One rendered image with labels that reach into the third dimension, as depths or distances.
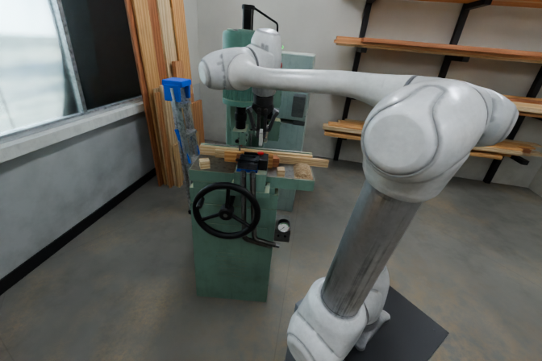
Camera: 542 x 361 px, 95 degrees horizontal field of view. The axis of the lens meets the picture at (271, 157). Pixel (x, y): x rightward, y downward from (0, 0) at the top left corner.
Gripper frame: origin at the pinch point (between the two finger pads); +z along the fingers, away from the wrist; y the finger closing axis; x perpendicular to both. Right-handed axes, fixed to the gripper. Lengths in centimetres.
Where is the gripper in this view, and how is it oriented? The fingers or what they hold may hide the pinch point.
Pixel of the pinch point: (260, 137)
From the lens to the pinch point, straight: 104.5
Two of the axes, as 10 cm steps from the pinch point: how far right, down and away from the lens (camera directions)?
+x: -0.6, 6.4, -7.6
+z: -0.8, 7.6, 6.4
